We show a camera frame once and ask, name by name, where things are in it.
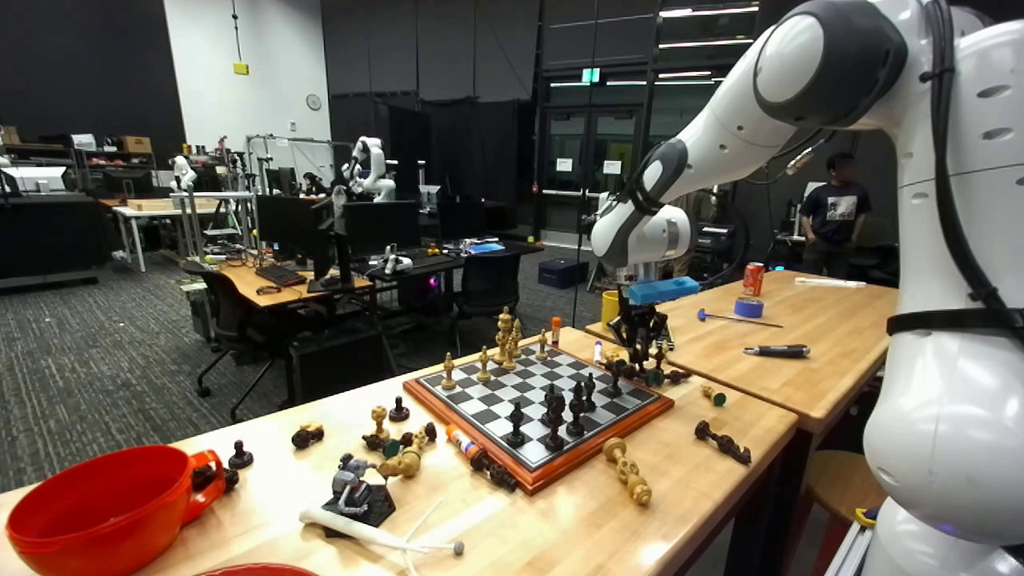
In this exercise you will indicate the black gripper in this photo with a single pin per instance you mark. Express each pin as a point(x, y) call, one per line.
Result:
point(643, 318)

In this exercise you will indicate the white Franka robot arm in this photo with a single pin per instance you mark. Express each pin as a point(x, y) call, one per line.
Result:
point(948, 426)

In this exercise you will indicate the long dark chess piece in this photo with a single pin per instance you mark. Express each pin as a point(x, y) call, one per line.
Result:
point(673, 375)

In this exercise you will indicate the dark standing chess piece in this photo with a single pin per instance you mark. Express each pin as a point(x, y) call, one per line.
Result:
point(516, 425)
point(577, 411)
point(613, 379)
point(585, 390)
point(554, 415)

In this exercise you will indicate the light piece green felt base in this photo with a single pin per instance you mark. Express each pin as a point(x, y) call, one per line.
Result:
point(711, 394)

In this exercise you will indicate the light standing chess piece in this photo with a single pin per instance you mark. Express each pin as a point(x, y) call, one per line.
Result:
point(542, 343)
point(519, 343)
point(483, 365)
point(446, 368)

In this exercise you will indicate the large dark chess piece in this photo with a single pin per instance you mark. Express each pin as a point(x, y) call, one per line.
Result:
point(722, 439)

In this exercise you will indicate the large light chess piece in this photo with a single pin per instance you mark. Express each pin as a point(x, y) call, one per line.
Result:
point(628, 473)

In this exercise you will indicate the wooden framed chessboard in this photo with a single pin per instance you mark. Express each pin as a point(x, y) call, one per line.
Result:
point(538, 411)

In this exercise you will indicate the tall light chess piece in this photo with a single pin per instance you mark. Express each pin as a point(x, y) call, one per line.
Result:
point(504, 340)

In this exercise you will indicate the blue block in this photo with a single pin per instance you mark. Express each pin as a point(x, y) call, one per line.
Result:
point(750, 307)

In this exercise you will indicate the orange can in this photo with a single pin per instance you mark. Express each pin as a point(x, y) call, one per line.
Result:
point(754, 281)

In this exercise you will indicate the black marker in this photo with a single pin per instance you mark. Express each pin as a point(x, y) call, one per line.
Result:
point(775, 350)

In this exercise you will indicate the blue object on desk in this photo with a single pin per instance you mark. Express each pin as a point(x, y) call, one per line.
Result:
point(483, 249)

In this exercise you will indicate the wooden stool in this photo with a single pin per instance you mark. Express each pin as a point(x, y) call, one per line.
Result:
point(842, 481)

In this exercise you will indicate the person in dark shirt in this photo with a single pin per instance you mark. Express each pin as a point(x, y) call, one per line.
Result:
point(834, 209)

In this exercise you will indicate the dark pawn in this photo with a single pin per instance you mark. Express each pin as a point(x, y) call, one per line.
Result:
point(242, 455)
point(397, 411)

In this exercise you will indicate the light pawn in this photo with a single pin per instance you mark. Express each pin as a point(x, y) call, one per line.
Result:
point(374, 420)

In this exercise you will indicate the green exit sign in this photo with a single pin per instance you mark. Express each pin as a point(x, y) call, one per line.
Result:
point(590, 76)

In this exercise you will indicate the black computer monitor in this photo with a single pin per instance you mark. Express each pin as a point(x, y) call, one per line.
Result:
point(381, 224)
point(285, 223)

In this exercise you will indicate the metal shelving rack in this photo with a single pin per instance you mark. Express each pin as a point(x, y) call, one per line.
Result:
point(705, 43)

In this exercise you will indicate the grey figurine black base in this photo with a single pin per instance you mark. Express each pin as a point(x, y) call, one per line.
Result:
point(355, 492)

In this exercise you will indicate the white plastic stick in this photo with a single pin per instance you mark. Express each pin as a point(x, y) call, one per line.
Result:
point(378, 533)

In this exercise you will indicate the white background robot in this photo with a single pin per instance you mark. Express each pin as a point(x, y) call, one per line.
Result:
point(368, 169)

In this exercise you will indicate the wooden top office desk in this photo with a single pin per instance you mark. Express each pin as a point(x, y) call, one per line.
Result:
point(290, 286)

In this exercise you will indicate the black keyboard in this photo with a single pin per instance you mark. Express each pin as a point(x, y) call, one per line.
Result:
point(278, 274)

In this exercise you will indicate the black office chair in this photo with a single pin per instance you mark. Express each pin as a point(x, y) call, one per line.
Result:
point(225, 320)

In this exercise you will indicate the white leg work table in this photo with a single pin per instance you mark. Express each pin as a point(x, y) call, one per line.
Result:
point(162, 209)

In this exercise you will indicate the cardboard box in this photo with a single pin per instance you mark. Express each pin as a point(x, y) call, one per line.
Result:
point(135, 146)

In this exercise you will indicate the red plastic cup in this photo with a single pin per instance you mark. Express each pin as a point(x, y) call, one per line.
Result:
point(101, 513)

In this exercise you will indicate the black cabinet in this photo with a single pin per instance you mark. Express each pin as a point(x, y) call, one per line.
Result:
point(49, 227)

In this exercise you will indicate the round wall clock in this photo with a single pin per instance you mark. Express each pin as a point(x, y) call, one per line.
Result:
point(311, 99)

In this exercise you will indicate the yellow wall sign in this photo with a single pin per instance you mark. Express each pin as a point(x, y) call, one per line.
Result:
point(242, 67)

